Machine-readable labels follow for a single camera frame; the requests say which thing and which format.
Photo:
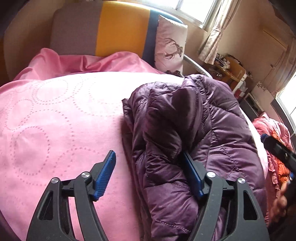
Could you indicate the grey curved bed rail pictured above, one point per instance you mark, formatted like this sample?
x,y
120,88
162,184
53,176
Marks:
x,y
198,66

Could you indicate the cluttered wooden desk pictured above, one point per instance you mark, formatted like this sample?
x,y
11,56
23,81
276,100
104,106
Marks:
x,y
232,69

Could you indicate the grey yellow blue headboard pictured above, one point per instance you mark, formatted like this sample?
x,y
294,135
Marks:
x,y
115,27

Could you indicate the purple quilted down jacket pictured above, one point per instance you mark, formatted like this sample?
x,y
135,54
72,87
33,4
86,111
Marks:
x,y
185,120

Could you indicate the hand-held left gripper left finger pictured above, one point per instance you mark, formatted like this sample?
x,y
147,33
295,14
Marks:
x,y
105,176

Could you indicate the white flower-print board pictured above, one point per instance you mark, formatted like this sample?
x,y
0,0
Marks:
x,y
263,91

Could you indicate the pink dotted-circle blanket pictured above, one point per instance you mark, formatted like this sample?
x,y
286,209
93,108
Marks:
x,y
57,120

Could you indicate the coral ruffled cloth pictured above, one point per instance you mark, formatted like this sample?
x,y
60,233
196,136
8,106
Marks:
x,y
275,134

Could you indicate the white deer-print pillow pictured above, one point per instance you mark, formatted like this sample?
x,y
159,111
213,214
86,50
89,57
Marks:
x,y
170,46

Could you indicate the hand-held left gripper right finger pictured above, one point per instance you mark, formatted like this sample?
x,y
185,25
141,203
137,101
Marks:
x,y
195,177

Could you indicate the narrow side window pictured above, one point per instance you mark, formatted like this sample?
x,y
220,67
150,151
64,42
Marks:
x,y
289,102

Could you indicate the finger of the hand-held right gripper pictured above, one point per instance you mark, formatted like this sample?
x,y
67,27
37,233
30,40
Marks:
x,y
281,151

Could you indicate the pink patterned curtain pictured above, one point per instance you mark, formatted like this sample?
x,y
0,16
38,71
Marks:
x,y
214,39

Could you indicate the bright sliding window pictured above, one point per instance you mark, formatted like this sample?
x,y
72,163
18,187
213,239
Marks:
x,y
198,9

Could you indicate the person's right hand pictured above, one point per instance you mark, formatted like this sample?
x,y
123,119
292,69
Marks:
x,y
279,206

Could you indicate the grey storage box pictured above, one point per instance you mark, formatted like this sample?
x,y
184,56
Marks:
x,y
249,106

